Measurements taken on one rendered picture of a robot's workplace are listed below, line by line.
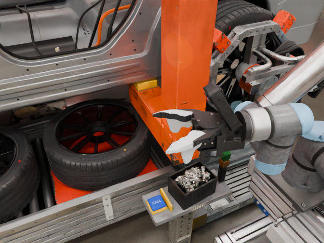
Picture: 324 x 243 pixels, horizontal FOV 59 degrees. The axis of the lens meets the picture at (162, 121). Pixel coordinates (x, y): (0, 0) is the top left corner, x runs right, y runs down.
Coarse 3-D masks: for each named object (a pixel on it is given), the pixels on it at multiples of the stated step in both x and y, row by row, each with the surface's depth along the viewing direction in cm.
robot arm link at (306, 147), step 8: (312, 128) 91; (320, 128) 91; (304, 136) 92; (312, 136) 89; (320, 136) 88; (296, 144) 98; (304, 144) 93; (312, 144) 90; (320, 144) 88; (296, 152) 97; (304, 152) 93; (312, 152) 89; (320, 152) 87; (304, 160) 95; (312, 160) 90; (312, 168) 95
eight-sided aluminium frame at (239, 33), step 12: (252, 24) 145; (264, 24) 148; (276, 24) 146; (228, 36) 143; (240, 36) 139; (276, 36) 152; (228, 48) 141; (216, 60) 142; (276, 60) 169; (216, 72) 147
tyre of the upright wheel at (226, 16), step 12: (228, 0) 157; (240, 0) 160; (216, 12) 150; (228, 12) 146; (240, 12) 144; (252, 12) 145; (264, 12) 149; (216, 24) 144; (228, 24) 143; (240, 24) 146
